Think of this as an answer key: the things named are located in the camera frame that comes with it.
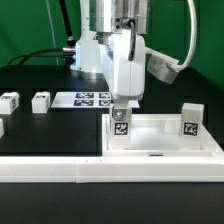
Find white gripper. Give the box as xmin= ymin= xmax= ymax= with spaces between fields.
xmin=100 ymin=30 xmax=145 ymax=121

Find white square tabletop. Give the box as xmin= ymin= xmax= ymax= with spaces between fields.
xmin=102 ymin=114 xmax=218 ymax=157

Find white marker plate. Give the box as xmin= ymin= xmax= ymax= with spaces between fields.
xmin=50 ymin=91 xmax=141 ymax=109

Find white L-shaped fence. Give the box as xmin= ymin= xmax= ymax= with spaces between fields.
xmin=0 ymin=143 xmax=224 ymax=183

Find white block left edge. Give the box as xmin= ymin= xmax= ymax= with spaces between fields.
xmin=0 ymin=118 xmax=4 ymax=139

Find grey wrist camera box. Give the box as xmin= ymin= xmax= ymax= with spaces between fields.
xmin=147 ymin=55 xmax=178 ymax=84

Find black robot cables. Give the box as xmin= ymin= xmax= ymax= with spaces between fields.
xmin=6 ymin=0 xmax=77 ymax=67

